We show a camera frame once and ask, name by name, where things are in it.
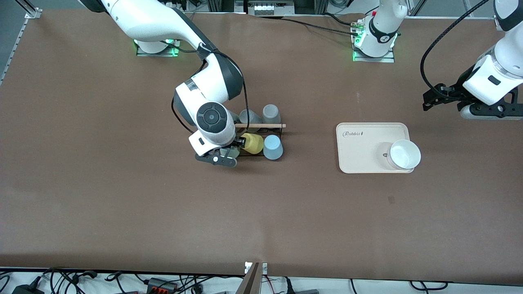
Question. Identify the green cup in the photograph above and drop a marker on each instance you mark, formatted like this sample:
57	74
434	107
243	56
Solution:
231	153

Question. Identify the light blue cup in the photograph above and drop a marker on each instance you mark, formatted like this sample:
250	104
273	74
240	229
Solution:
273	149

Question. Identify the white socket strip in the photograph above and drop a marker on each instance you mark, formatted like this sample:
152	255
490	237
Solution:
263	8

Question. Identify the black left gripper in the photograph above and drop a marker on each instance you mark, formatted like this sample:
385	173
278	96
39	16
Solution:
457	92

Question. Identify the power strip red switches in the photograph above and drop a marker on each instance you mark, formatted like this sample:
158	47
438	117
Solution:
162	286

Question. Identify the black power adapter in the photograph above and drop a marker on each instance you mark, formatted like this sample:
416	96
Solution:
28	290

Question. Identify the grey metal post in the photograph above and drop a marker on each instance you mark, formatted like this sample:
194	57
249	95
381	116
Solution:
250	283

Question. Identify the white clamp bracket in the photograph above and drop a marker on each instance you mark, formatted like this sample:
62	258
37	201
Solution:
264	267

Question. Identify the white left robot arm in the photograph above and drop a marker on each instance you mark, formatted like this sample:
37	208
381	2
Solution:
384	24

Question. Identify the aluminium table edge rail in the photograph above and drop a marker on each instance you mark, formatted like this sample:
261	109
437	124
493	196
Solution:
15	45

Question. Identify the yellow cup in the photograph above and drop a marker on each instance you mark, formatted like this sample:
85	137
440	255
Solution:
253	143

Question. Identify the grey cup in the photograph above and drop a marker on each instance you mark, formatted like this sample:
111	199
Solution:
249	116
271	113
234	117

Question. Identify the white bowl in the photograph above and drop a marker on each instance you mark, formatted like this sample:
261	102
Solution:
404	154

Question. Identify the aluminium corner bracket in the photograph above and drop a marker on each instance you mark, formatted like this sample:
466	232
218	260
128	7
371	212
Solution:
499	22

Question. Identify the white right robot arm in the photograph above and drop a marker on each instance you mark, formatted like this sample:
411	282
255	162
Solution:
143	20

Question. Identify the beige plastic tray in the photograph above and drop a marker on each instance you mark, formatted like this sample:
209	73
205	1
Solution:
359	151

